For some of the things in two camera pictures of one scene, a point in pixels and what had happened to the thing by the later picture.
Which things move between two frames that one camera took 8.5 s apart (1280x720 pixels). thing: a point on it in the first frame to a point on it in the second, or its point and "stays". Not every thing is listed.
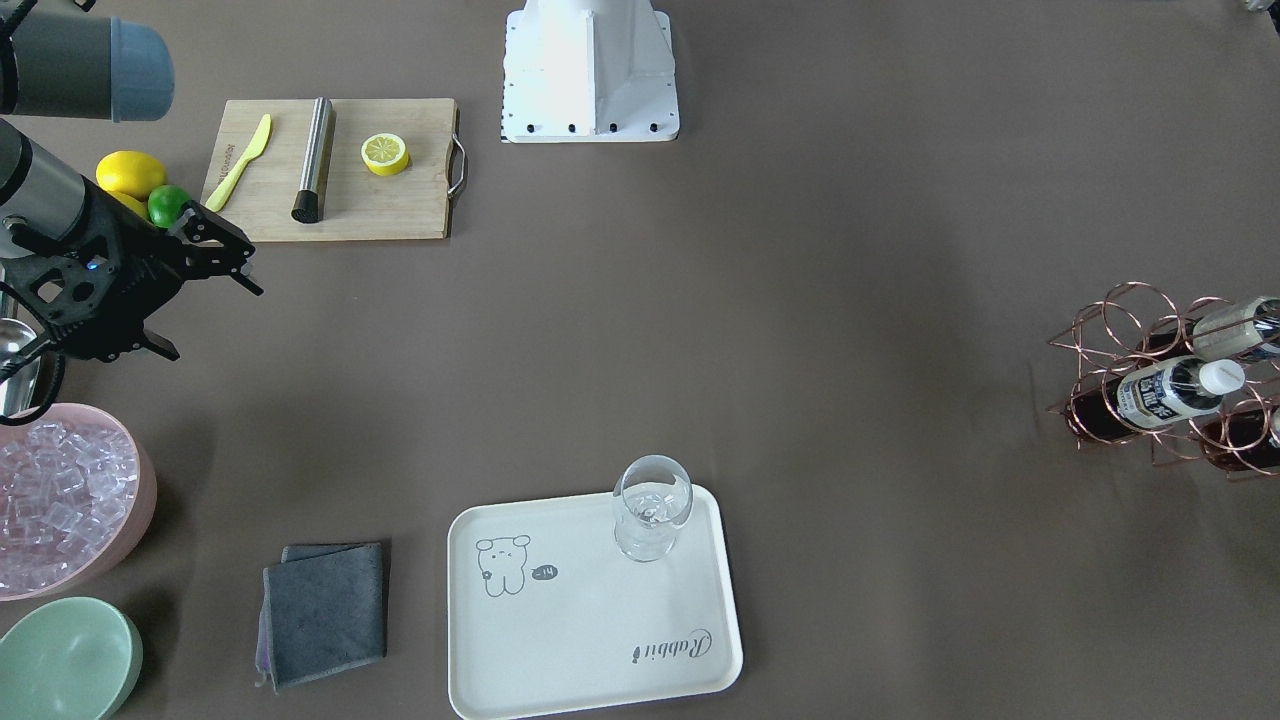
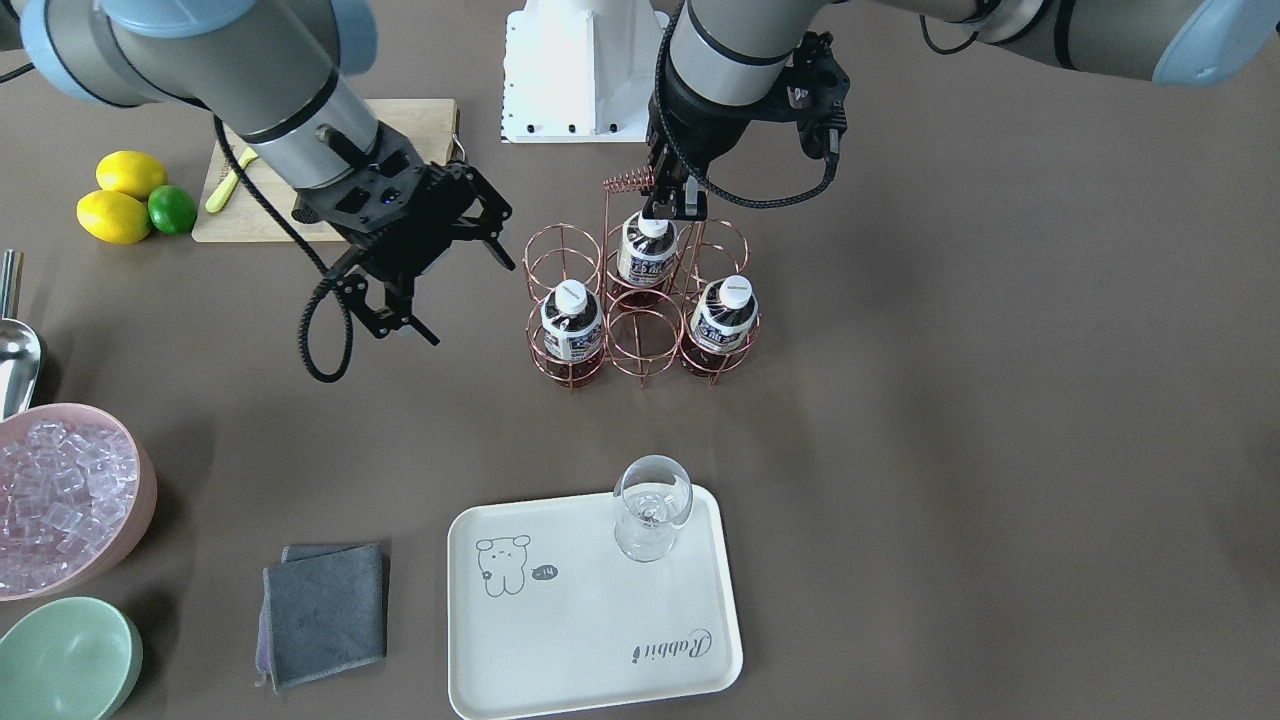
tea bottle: x=1244 y=439 to x=647 y=248
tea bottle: x=1227 y=333 to x=572 y=333
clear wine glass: x=656 y=493 stays
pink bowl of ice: x=77 y=494 stays
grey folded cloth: x=323 y=610 stays
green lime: x=165 y=203 stays
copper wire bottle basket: x=1201 y=380 to x=653 y=290
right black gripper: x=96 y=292 to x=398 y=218
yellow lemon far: x=129 y=172 stays
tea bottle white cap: x=1176 y=389 to x=735 y=291
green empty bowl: x=77 y=658 stays
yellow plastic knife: x=218 y=199 stays
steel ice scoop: x=17 y=391 stays
